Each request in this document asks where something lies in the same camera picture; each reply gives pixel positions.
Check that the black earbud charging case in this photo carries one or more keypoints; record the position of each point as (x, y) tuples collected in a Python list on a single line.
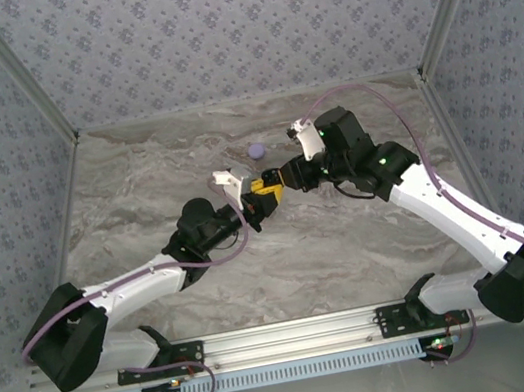
[(270, 175)]

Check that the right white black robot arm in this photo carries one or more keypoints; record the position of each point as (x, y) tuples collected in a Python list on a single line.
[(449, 219)]

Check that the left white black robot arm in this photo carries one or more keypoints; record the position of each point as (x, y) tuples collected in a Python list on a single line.
[(130, 299)]

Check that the aluminium table side rail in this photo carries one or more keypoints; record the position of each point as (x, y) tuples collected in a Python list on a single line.
[(456, 146), (66, 240)]

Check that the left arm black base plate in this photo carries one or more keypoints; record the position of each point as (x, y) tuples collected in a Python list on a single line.
[(190, 348)]

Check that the aluminium mounting rail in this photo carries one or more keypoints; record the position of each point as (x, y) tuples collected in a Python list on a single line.
[(292, 338)]

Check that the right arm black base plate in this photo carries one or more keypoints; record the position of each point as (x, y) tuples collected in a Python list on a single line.
[(391, 325)]

